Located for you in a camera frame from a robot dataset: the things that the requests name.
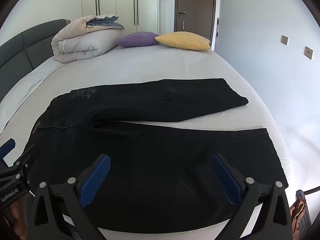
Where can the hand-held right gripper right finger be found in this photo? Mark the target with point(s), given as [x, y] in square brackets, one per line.
[226, 180]

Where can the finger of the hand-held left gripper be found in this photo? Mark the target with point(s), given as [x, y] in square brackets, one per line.
[27, 158]
[7, 146]

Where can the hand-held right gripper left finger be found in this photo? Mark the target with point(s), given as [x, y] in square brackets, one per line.
[96, 177]

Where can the black pants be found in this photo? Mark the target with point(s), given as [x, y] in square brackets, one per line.
[150, 155]

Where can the person's left hand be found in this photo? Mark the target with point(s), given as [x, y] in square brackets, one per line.
[15, 215]

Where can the white flat pillow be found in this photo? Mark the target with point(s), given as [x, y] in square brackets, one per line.
[22, 85]

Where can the brown bag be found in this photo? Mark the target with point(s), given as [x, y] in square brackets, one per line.
[300, 210]

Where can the grey padded headboard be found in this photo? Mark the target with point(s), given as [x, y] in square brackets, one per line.
[20, 52]

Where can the bed with white sheet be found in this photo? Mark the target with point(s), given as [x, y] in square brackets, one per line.
[175, 65]

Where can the folded beige duvet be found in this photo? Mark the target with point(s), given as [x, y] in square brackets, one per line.
[82, 45]

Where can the purple pillow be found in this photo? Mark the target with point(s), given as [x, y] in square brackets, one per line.
[138, 39]

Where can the yellow pillow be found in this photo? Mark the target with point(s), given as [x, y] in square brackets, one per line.
[185, 41]

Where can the brown door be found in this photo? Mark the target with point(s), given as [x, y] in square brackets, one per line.
[197, 5]

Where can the metal wall socket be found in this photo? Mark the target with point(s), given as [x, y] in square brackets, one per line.
[308, 53]
[284, 40]

